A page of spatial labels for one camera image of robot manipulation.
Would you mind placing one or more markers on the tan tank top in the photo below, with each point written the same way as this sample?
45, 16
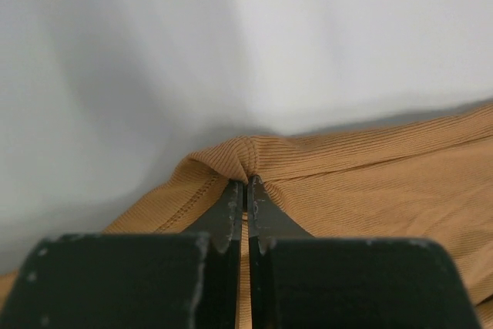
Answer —
430, 180

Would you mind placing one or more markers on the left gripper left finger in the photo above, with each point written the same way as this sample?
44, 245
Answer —
135, 280

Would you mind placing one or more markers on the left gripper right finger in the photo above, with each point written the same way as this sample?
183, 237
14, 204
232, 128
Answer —
300, 281

